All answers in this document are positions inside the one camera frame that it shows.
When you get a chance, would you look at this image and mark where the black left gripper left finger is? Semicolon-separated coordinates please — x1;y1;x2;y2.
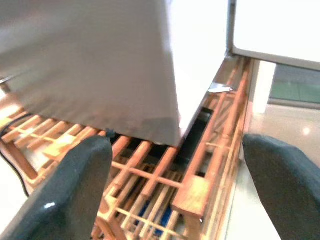
0;135;114;240

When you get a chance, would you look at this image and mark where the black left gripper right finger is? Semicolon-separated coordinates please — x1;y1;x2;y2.
242;133;320;240

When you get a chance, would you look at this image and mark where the silver mini fridge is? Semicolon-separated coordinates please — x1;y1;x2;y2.
0;0;185;147

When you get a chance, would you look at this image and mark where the white fridge door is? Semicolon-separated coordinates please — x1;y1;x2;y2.
163;0;236;147

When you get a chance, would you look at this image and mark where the wooden slatted rack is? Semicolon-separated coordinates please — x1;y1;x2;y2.
0;56;256;240

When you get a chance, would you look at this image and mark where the dark glass pane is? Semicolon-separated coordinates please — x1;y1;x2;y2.
267;62;320;110

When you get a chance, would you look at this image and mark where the blue plastic item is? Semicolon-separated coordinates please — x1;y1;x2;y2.
136;202;176;237

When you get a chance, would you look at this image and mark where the white paper scrap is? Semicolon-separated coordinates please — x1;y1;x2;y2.
207;84;234;94

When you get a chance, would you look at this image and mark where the thin black power cable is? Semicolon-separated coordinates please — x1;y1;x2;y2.
0;118;32;197

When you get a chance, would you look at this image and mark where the bright window with grey frame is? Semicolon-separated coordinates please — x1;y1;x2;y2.
226;0;320;65

